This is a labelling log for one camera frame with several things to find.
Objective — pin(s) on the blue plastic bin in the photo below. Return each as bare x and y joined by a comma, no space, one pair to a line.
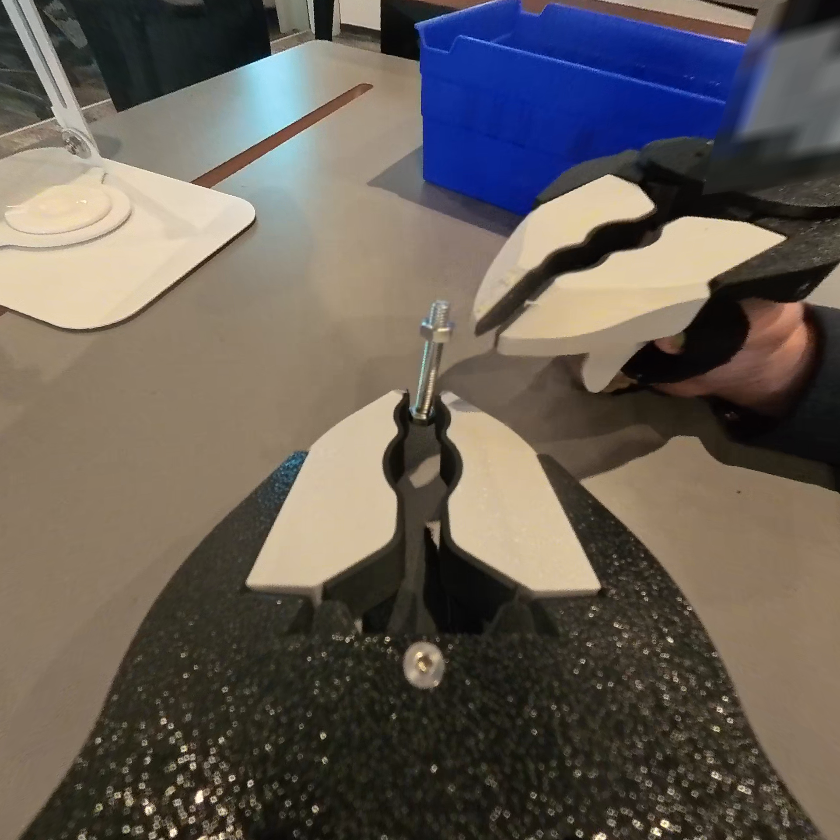
558,131

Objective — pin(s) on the silver threaded bolt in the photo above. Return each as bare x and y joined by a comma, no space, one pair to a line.
425,374

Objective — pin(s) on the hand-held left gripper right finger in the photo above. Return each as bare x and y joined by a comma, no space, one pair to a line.
518,518

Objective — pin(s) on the person's right forearm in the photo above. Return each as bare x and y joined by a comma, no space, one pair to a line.
823,407

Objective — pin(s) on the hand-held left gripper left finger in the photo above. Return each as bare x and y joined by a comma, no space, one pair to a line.
328,512

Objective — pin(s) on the black office chair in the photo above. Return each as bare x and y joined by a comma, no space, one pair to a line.
170,52

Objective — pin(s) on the silver hex nut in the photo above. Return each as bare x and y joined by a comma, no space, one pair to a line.
436,332

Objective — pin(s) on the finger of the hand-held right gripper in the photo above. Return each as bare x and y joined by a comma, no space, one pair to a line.
571,216
643,289

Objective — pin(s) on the person's right hand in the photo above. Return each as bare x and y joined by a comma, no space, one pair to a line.
774,361

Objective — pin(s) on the white and wood document stand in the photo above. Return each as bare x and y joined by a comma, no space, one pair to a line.
184,243

